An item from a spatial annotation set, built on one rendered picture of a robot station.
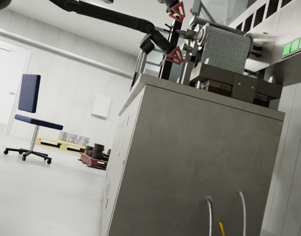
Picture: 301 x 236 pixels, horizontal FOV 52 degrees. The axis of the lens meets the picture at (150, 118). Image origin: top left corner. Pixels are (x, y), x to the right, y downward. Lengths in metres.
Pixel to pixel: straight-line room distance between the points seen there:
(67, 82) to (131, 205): 7.36
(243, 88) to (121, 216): 0.76
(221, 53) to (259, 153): 0.57
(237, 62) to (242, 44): 0.10
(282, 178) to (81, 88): 6.13
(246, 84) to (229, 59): 0.27
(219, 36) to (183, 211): 0.90
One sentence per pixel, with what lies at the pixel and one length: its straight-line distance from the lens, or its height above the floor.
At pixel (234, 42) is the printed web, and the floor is 1.24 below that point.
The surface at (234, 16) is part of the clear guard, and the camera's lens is 2.47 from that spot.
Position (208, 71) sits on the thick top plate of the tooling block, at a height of 1.00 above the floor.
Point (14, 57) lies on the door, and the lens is 8.41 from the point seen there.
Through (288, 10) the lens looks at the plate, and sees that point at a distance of 1.69.
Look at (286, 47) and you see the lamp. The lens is 1.55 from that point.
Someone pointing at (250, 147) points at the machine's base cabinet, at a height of 0.71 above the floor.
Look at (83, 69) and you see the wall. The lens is 8.61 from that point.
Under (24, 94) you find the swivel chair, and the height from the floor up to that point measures 0.87.
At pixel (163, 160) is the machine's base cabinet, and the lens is 1.27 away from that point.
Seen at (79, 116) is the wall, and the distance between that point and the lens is 8.52.
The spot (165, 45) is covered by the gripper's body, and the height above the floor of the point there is 1.11.
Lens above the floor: 0.63
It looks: 5 degrees up
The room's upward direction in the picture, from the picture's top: 14 degrees clockwise
